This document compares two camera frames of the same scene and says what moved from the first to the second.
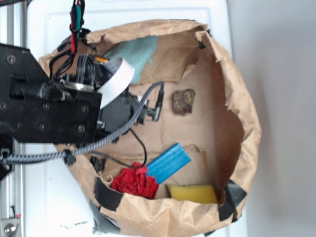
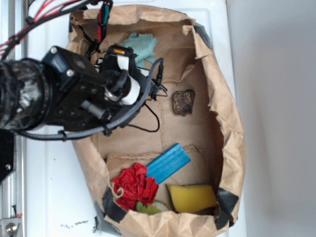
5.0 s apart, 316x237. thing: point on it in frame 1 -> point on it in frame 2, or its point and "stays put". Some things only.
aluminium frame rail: (12, 186) stays put
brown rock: (182, 101) stays put
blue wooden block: (168, 163) stays put
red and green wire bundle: (76, 15) -> (49, 9)
